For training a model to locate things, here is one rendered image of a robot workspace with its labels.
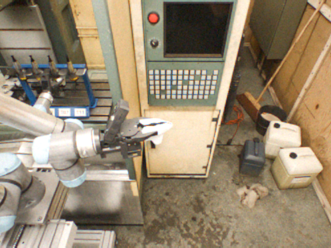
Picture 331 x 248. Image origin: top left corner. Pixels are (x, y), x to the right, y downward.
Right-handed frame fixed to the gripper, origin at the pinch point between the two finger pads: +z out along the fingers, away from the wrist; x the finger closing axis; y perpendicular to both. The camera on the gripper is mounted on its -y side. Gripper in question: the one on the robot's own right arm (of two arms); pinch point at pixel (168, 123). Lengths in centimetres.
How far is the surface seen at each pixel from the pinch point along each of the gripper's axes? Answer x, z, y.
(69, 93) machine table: -122, -52, 52
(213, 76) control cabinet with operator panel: -65, 42, 23
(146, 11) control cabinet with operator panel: -69, 6, -14
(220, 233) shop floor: -36, 50, 155
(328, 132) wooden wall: -74, 163, 99
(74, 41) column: -196, -50, 34
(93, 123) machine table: -89, -35, 60
